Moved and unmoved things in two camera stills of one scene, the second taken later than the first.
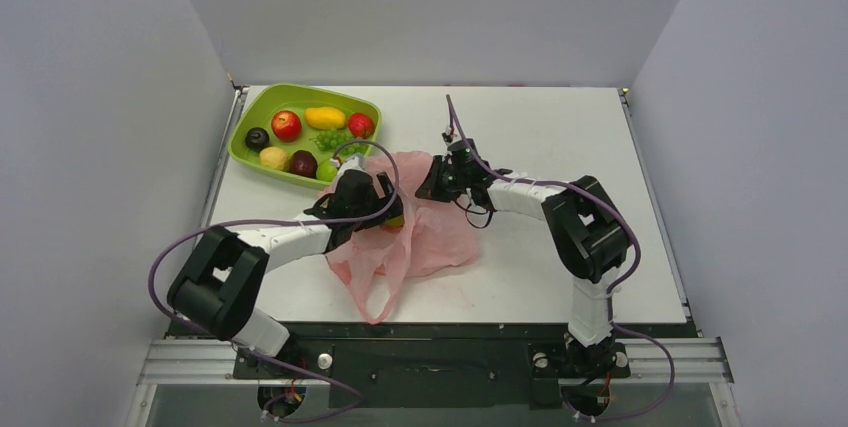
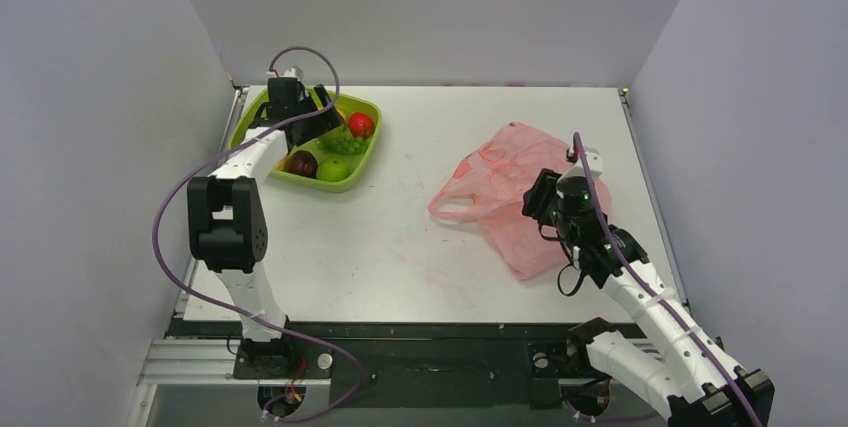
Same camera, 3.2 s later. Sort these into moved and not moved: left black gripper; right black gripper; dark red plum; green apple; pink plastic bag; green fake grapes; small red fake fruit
Moved: left black gripper; right black gripper; pink plastic bag
Not moved: dark red plum; small red fake fruit; green apple; green fake grapes
